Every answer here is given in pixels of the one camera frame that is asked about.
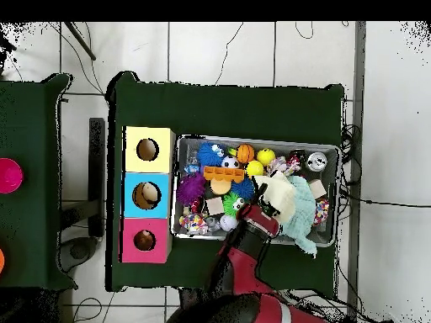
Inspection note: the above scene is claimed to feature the cream muslin cloth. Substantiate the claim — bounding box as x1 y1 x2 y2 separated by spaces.
253 173 297 224

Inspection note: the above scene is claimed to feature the mint green muslin cloth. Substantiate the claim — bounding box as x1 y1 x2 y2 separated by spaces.
280 175 319 259

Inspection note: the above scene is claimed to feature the orange plastic toy block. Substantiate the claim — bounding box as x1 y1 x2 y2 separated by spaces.
203 165 246 184

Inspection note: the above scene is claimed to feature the multicoloured print packet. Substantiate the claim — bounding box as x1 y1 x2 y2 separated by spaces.
178 213 210 236

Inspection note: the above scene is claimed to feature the purple spiky ball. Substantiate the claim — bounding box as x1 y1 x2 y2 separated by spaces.
176 172 206 206

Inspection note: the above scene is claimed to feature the clear mesh bin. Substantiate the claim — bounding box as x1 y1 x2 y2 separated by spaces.
170 134 341 249

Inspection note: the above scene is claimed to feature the wooden box with three holes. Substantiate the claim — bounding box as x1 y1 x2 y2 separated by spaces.
119 125 177 264

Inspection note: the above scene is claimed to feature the plain wooden cube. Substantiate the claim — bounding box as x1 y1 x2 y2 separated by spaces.
308 179 328 200
205 196 226 216

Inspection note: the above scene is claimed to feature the orange round sponge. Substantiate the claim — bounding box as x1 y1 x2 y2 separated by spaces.
210 179 233 196

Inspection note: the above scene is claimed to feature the yellow tennis ball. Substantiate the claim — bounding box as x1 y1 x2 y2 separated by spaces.
246 160 265 177

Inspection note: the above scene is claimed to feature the yellow smiley ball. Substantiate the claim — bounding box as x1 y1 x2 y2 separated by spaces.
256 147 276 167

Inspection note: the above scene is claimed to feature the black and white soccer ball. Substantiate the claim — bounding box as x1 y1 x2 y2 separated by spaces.
221 155 241 170

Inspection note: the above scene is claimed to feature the orange toy basketball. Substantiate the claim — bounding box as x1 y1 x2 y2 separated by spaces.
235 143 256 165

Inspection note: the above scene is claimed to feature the silver drink can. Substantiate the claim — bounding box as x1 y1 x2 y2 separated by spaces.
306 151 328 172

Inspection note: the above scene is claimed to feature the blue fuzzy ball with eyes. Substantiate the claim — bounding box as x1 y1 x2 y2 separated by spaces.
196 141 226 168

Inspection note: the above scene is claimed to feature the dark green tablecloth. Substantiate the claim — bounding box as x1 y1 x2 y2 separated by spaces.
105 71 345 293
0 72 79 291

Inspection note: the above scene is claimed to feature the black stand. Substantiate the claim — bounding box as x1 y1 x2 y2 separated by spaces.
88 117 106 238

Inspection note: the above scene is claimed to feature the black rod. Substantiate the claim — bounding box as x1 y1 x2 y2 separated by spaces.
63 21 97 61

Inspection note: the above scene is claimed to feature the pink ball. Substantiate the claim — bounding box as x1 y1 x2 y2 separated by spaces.
0 157 24 195

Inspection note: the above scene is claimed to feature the black cable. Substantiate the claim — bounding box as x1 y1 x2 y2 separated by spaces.
339 191 431 209

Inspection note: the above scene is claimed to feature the grey metal rail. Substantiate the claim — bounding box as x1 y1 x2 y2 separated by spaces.
346 21 367 317

